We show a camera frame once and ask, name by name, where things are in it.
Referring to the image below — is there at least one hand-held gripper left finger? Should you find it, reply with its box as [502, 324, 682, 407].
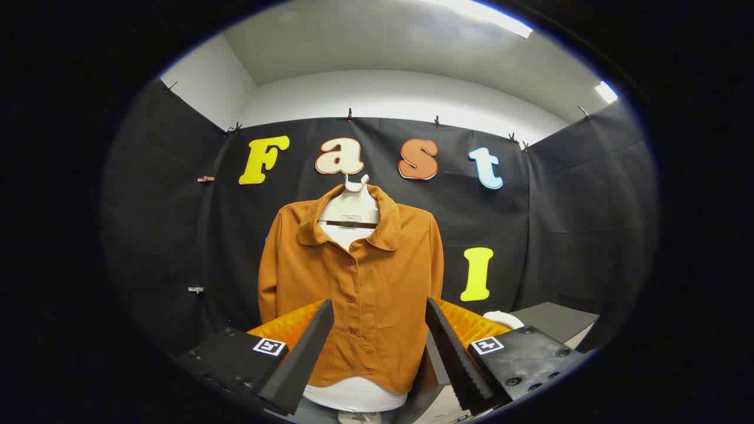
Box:
[171, 299, 335, 416]

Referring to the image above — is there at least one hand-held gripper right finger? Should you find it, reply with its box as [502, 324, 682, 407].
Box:
[425, 296, 596, 413]

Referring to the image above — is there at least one white garment steamer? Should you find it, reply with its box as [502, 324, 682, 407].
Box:
[483, 310, 525, 330]

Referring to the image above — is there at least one brown button-up shirt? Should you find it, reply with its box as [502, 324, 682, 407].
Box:
[257, 184, 444, 394]

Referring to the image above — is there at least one black backdrop cloth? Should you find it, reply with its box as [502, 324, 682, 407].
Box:
[100, 79, 659, 377]

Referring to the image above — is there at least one white hanger board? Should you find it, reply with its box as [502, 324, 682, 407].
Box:
[303, 174, 408, 413]

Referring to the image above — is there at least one long ceiling light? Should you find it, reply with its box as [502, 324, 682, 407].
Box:
[424, 0, 534, 39]

